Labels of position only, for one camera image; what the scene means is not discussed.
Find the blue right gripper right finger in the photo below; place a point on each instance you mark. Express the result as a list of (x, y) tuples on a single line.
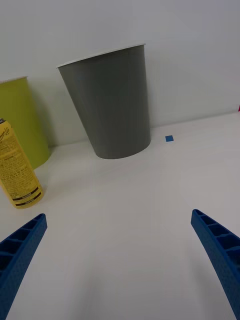
[(220, 250)]

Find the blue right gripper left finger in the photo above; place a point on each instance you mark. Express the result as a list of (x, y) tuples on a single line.
[(20, 250)]

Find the yellow-green plastic waste bin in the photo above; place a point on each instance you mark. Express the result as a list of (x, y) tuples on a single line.
[(20, 112)]

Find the yellow drink can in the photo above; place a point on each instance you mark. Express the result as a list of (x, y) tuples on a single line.
[(17, 170)]

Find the grey plastic waste bin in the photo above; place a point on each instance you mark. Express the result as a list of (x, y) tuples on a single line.
[(112, 105)]

